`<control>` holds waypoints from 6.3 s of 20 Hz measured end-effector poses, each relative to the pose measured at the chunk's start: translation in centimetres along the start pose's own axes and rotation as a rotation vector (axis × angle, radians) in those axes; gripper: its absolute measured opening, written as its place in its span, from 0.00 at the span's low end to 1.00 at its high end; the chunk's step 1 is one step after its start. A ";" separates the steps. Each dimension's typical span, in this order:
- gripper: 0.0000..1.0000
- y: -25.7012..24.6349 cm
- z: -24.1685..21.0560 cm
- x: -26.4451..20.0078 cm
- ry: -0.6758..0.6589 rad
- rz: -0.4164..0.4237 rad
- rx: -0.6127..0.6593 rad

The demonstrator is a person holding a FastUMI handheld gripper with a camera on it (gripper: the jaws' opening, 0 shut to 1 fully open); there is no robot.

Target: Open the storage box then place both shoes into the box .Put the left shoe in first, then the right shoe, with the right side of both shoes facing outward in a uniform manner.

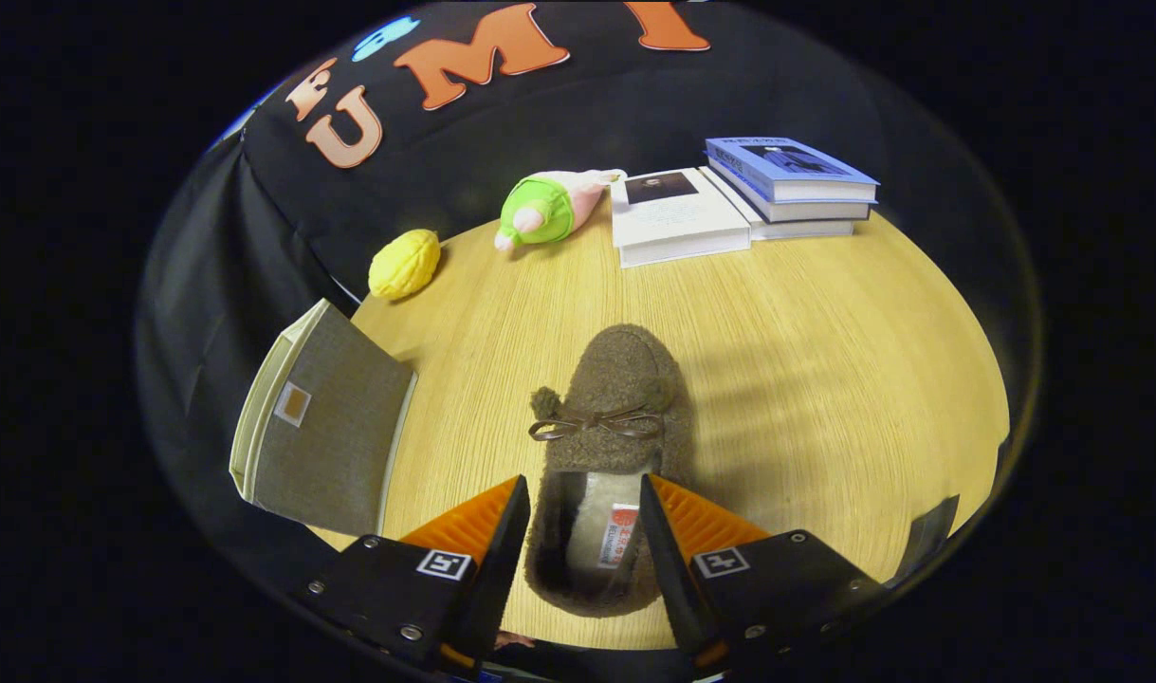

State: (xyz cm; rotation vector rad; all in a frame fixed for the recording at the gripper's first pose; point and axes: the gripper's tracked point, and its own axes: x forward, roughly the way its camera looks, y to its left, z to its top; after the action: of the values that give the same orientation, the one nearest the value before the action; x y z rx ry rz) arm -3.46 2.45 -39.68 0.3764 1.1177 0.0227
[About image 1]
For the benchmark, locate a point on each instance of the white book with dark photo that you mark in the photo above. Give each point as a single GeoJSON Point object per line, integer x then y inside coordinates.
{"type": "Point", "coordinates": [672, 218]}

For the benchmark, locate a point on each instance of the grey fabric storage box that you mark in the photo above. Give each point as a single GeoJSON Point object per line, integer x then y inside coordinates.
{"type": "Point", "coordinates": [340, 446]}

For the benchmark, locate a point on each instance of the pale paperback book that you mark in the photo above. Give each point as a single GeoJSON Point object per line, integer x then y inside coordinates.
{"type": "Point", "coordinates": [805, 230]}
{"type": "Point", "coordinates": [819, 212]}

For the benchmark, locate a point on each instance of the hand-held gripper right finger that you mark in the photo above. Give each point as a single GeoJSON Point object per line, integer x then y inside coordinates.
{"type": "Point", "coordinates": [677, 588]}

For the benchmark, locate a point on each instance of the brown fuzzy slipper shoe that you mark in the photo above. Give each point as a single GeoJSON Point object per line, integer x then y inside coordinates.
{"type": "Point", "coordinates": [615, 379]}

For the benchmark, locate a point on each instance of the black backdrop cloth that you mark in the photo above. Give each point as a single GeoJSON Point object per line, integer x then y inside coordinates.
{"type": "Point", "coordinates": [587, 123]}

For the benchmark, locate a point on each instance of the green and pink plush toy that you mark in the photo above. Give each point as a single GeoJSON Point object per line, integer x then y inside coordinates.
{"type": "Point", "coordinates": [540, 213]}

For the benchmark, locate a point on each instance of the blue cover book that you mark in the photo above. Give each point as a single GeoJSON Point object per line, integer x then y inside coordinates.
{"type": "Point", "coordinates": [786, 163]}

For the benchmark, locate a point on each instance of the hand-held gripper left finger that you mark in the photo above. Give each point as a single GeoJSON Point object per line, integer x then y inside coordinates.
{"type": "Point", "coordinates": [492, 588]}

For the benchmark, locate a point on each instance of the yellow bread-shaped toy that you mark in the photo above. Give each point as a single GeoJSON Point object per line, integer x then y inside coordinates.
{"type": "Point", "coordinates": [405, 264]}

